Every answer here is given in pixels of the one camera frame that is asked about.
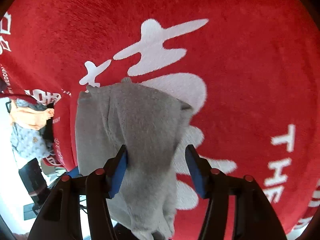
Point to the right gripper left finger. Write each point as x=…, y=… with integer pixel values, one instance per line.
x=59, y=218

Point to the yellow cloth in pile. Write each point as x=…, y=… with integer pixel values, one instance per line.
x=29, y=118

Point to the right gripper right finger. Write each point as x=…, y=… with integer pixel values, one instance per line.
x=254, y=216

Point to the light blue patterned cloth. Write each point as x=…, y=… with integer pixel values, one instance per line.
x=29, y=143

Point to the black cloth in pile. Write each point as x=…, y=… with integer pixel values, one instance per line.
x=48, y=133

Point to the red printed bed blanket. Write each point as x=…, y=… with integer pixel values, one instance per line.
x=248, y=68

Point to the grey fleece garment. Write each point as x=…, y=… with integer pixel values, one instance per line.
x=151, y=124

